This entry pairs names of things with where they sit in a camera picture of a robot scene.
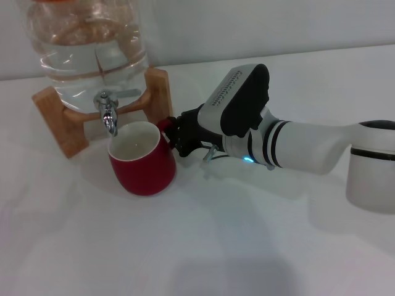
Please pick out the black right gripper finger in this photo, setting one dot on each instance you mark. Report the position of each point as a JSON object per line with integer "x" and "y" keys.
{"x": 175, "y": 138}
{"x": 177, "y": 119}

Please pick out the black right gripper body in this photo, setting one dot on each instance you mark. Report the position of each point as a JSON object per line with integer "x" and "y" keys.
{"x": 197, "y": 135}

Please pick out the red ceramic cup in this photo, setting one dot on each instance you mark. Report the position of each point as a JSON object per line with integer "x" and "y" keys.
{"x": 142, "y": 175}

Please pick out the chrome faucet with lever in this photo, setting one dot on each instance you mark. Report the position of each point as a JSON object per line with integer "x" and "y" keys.
{"x": 108, "y": 118}

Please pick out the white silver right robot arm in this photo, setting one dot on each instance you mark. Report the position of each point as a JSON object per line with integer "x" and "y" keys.
{"x": 308, "y": 145}

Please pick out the wooden dispenser stand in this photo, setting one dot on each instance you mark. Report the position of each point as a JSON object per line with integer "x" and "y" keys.
{"x": 69, "y": 129}

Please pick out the clear glass water dispenser jar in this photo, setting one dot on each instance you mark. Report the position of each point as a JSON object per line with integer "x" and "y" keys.
{"x": 77, "y": 61}

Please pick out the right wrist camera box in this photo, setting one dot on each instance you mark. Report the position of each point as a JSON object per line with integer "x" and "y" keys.
{"x": 240, "y": 101}

